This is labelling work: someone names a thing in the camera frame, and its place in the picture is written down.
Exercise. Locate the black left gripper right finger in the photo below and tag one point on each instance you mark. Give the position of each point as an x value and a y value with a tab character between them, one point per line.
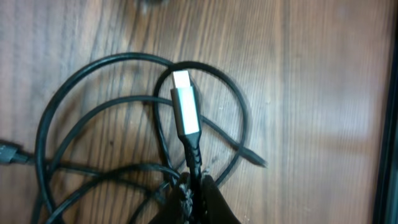
217	211

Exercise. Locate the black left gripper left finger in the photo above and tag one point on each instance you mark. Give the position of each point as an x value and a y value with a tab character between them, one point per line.
179	206

